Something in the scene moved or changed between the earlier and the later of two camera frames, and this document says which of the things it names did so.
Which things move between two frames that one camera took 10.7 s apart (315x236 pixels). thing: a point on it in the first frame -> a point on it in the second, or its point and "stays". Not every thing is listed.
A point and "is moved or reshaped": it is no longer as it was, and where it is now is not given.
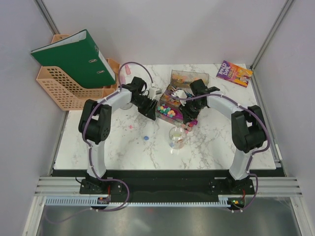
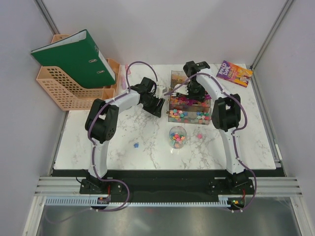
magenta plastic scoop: [178, 116] is moved or reshaped
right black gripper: [187, 115] -> [199, 97]
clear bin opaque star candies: [169, 112] is moved or reshaped
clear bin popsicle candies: [184, 77] stays
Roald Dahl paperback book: [232, 72] stays
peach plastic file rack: [69, 94] stays
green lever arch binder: [77, 59] stays
